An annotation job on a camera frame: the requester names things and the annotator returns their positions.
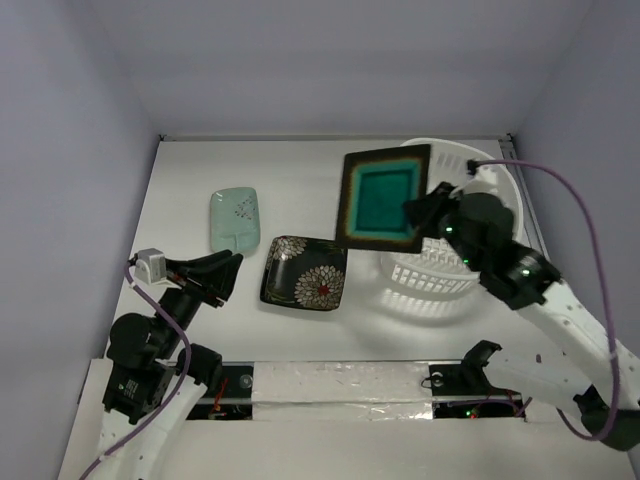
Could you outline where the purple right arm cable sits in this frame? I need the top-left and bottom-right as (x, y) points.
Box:
(467, 158), (624, 442)

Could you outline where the light green rectangular plate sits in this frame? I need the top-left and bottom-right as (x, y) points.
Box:
(210, 187), (261, 253)

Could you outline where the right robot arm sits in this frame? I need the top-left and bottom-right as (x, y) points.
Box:
(403, 183), (639, 452)

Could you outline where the teal and brown square plate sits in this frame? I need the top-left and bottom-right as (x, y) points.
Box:
(335, 144), (431, 254)

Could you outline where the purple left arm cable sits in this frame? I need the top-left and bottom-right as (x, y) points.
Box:
(79, 259), (194, 480)

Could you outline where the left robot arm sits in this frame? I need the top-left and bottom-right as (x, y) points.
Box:
(81, 249), (244, 479)

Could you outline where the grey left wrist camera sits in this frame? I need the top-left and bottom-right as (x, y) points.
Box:
(132, 248), (167, 286)

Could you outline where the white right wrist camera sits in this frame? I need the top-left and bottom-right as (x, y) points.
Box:
(463, 160), (499, 195)

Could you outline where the aluminium rail right side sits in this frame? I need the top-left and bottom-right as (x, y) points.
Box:
(498, 133), (548, 256)

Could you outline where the white plastic dish rack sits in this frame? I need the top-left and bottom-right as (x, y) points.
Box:
(380, 137), (527, 297)

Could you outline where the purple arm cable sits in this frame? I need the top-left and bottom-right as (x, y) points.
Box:
(79, 259), (194, 480)
(467, 158), (624, 442)

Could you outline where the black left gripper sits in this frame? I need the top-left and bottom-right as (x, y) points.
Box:
(156, 246), (244, 354)

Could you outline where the silver foil tape strip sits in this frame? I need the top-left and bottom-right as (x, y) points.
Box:
(251, 361), (433, 422)

